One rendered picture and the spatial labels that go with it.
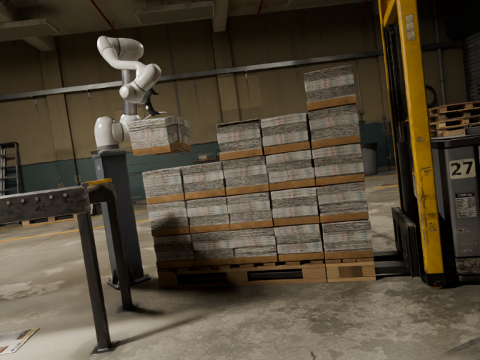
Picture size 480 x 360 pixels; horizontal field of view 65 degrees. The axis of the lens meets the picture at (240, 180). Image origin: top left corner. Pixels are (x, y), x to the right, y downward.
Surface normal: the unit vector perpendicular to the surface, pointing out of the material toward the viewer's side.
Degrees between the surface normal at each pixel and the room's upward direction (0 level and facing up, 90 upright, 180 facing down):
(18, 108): 90
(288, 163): 90
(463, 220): 90
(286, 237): 90
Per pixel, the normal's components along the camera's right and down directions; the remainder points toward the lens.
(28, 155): 0.07, 0.05
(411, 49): -0.26, 0.10
